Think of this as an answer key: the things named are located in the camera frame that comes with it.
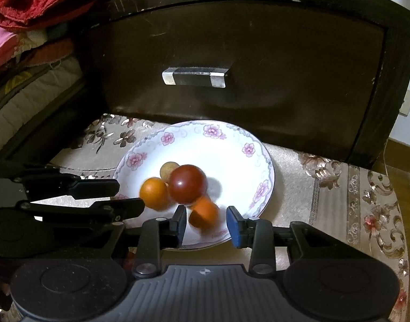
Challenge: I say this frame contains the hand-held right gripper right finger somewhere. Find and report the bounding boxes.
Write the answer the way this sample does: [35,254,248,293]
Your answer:
[226,206,343,275]

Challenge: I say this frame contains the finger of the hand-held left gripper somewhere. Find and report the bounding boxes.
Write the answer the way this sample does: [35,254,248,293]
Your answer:
[16,197,146,226]
[21,174,120,200]

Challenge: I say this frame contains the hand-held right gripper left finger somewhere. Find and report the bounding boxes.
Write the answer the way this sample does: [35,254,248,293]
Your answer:
[102,204,188,278]

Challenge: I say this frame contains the small orange fruit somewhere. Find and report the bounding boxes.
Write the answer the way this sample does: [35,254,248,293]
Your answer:
[188,197,221,230]
[139,177,171,210]

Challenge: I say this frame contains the dark red tomato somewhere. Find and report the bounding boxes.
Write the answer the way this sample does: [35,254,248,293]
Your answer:
[167,164,208,206]

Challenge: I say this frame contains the small tan round fruit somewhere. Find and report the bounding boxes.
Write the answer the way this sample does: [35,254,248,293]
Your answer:
[160,162,181,184]

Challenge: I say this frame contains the white floral plate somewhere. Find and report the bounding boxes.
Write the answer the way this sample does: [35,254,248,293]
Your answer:
[112,120,276,250]

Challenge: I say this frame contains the beige floral mat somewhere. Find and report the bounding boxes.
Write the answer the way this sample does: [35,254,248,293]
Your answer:
[0,113,410,322]

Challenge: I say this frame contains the beige quilted mattress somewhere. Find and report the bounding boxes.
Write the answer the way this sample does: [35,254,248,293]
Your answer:
[0,55,90,162]

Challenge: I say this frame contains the orange folded cloth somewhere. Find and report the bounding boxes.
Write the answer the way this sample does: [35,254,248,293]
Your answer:
[15,37,75,69]

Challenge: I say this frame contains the pink printed cloth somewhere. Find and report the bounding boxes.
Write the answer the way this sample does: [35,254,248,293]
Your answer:
[0,23,23,72]

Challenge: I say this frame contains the dark wooden nightstand drawer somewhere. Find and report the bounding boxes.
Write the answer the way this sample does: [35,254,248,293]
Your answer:
[78,0,410,170]

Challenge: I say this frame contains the silver and black drawer handle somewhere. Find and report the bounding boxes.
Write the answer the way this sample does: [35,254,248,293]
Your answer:
[162,67,229,89]

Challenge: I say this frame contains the white wall socket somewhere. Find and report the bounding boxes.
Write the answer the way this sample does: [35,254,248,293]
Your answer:
[397,90,410,117]

